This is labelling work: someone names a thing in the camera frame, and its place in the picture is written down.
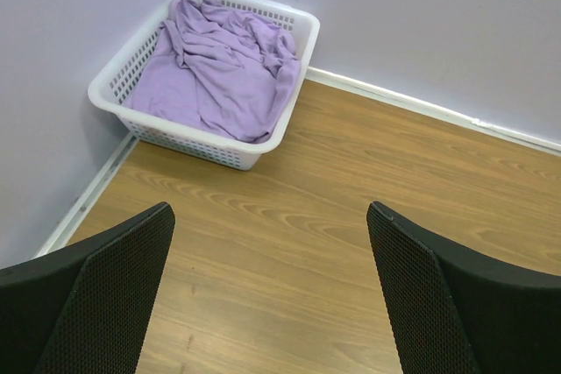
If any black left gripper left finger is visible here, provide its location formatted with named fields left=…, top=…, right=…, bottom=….
left=1, top=202, right=175, bottom=373

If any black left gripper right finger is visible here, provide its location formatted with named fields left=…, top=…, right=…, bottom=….
left=366, top=201, right=560, bottom=373

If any purple t shirt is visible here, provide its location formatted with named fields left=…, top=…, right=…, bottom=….
left=124, top=0, right=301, bottom=144

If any white plastic laundry basket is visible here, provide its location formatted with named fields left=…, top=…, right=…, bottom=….
left=87, top=0, right=321, bottom=172

